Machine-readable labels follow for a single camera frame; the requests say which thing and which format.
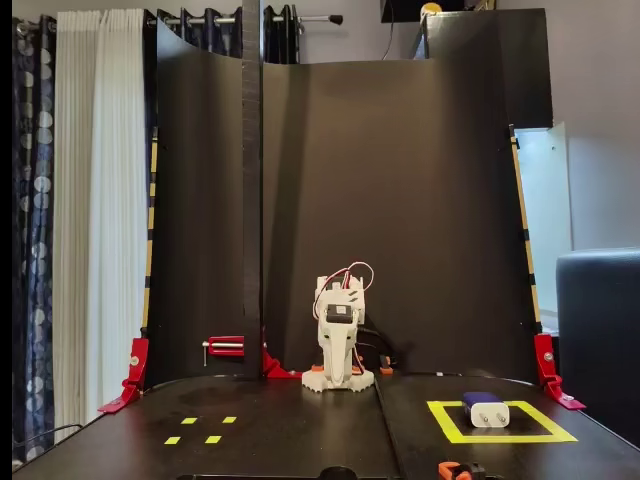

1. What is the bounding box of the black wall box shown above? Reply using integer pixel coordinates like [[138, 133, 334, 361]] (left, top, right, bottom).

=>
[[379, 0, 426, 24]]

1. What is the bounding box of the black hanging cable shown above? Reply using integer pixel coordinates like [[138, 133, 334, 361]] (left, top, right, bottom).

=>
[[381, 0, 397, 61]]

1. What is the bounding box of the black curved backdrop board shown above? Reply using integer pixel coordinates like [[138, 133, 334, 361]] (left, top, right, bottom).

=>
[[144, 18, 544, 389]]

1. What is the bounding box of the yellow black striped stick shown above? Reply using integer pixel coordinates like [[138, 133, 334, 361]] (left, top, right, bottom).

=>
[[508, 123, 544, 335], [141, 127, 160, 337]]

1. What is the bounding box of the yellow tape square outline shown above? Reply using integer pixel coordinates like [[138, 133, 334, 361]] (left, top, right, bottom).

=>
[[426, 399, 579, 445]]

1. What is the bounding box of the blue white charger block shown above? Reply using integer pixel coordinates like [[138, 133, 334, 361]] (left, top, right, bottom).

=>
[[461, 391, 511, 430]]

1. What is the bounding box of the red white servo wire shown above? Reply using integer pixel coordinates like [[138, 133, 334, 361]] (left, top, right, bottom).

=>
[[319, 261, 375, 301]]

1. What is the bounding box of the silver curtain rod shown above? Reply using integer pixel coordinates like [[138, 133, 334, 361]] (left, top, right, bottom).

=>
[[162, 13, 345, 27]]

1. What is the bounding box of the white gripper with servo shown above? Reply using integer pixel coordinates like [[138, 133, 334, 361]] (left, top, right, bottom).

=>
[[314, 298, 362, 387]]

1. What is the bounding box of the black divider bar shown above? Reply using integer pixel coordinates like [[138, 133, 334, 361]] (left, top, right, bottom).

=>
[[373, 377, 407, 480]]

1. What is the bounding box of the red table clamp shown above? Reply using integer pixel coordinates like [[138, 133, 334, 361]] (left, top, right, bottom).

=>
[[532, 332, 587, 412], [97, 337, 151, 415]]

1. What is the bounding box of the white pleated curtain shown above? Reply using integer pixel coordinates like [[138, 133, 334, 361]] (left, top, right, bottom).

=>
[[52, 8, 151, 444]]

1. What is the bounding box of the red pole base bracket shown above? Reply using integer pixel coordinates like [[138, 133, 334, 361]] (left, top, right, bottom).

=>
[[260, 324, 304, 380]]

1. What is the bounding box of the black floor cable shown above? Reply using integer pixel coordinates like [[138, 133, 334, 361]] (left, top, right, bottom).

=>
[[12, 422, 85, 449]]

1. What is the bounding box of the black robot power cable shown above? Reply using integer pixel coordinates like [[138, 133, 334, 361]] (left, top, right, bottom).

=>
[[360, 324, 401, 364]]

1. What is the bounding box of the dark blue patterned curtain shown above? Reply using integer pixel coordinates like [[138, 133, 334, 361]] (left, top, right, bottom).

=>
[[142, 3, 301, 151], [12, 13, 58, 466]]

